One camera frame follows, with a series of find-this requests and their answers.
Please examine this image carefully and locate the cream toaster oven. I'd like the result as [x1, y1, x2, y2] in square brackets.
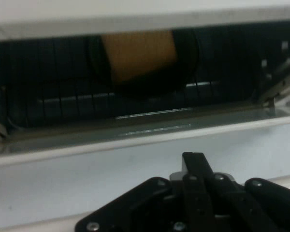
[0, 0, 290, 148]

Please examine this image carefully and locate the oven wire rack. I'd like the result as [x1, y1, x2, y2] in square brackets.
[0, 36, 257, 128]

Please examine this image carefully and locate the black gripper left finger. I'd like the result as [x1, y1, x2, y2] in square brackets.
[74, 152, 216, 232]

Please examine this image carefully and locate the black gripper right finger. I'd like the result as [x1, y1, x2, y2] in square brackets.
[192, 152, 290, 232]

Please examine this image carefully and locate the golden brown bread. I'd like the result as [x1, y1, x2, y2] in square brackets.
[100, 29, 179, 85]

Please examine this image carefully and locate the cream oven door with handle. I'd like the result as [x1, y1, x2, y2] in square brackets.
[0, 96, 290, 232]

